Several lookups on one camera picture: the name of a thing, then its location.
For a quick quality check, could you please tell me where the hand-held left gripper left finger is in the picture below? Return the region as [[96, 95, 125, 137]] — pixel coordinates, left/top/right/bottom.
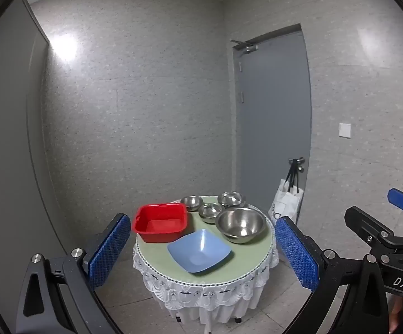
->
[[15, 212, 132, 334]]

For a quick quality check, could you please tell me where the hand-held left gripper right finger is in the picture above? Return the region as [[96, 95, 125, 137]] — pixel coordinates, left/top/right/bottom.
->
[[274, 216, 390, 334]]

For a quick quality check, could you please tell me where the red plastic basin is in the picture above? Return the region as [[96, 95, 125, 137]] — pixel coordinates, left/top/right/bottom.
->
[[132, 202, 189, 244]]

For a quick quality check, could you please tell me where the large steel bowl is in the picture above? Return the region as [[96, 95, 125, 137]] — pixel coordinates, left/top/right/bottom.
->
[[215, 207, 267, 245]]

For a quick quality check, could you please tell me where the small steel bowl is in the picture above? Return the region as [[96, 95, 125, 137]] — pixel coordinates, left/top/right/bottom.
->
[[218, 191, 246, 209], [180, 196, 204, 212], [198, 202, 225, 224]]

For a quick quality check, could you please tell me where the blue square plate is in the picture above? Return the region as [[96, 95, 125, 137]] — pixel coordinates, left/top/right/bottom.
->
[[167, 229, 232, 274]]

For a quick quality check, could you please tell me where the green round table cover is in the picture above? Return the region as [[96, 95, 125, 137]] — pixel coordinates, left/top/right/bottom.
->
[[135, 195, 275, 284]]

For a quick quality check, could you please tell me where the white shopping bag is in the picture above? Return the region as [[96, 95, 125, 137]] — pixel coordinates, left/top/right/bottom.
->
[[268, 179, 305, 227]]

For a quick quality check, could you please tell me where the round table with lace cloth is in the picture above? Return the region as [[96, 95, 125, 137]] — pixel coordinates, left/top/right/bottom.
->
[[133, 198, 279, 333]]

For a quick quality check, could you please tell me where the grey door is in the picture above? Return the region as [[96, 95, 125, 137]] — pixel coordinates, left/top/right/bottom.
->
[[232, 24, 312, 224]]

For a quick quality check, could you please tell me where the metal door closer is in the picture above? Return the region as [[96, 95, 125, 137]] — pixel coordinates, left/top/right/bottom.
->
[[230, 39, 258, 54]]

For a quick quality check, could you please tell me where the metal door handle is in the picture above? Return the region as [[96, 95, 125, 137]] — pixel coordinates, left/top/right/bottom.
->
[[288, 157, 306, 173]]

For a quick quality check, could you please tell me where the grey wall panel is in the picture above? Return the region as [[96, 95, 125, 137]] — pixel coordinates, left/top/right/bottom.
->
[[0, 0, 94, 334]]

